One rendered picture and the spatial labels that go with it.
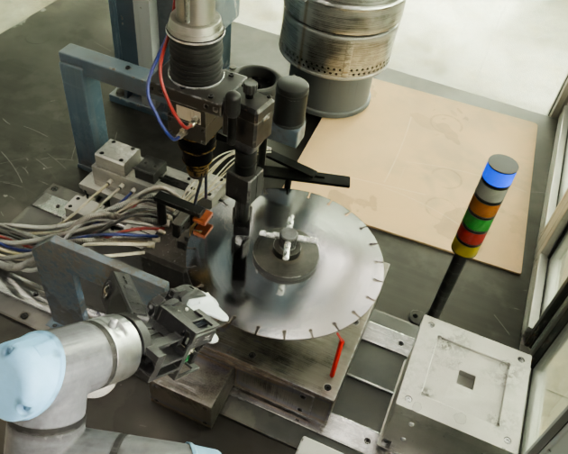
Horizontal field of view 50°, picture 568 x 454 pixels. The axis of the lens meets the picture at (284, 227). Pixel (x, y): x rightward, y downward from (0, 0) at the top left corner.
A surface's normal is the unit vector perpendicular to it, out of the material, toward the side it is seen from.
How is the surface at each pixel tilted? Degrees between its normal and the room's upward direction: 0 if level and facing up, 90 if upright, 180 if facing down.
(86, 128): 90
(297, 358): 0
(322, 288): 0
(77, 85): 90
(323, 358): 0
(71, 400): 69
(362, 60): 90
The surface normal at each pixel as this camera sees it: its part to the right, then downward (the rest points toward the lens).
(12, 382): -0.46, 0.06
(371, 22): 0.35, 0.70
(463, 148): 0.09, -0.69
